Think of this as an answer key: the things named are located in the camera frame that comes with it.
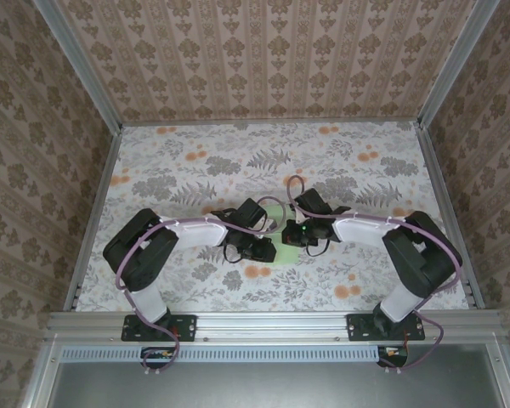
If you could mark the thin aluminium rail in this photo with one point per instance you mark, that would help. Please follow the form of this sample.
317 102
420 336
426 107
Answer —
280 122

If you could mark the floral table cover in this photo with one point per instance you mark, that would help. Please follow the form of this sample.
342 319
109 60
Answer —
238 293

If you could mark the wide aluminium frame rail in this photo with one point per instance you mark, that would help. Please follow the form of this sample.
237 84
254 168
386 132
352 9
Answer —
272 325

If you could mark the green cloth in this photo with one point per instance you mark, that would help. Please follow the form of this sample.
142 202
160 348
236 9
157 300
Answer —
285 255

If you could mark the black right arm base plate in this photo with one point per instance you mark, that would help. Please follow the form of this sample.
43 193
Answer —
359 328

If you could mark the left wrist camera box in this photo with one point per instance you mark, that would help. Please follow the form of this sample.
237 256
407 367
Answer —
251 214

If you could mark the grey metal panel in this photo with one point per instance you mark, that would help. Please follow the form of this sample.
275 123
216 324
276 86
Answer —
259 387

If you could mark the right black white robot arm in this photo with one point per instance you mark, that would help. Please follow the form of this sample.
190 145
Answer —
421 259

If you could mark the aluminium side rail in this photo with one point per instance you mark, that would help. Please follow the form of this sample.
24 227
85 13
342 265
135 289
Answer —
444 195
92 221

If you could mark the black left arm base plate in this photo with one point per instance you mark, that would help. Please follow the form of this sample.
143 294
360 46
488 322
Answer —
183 327

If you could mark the aluminium frame post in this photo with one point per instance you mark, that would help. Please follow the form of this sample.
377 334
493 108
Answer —
457 64
84 64

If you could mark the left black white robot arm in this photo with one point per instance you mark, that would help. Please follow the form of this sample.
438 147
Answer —
149 255

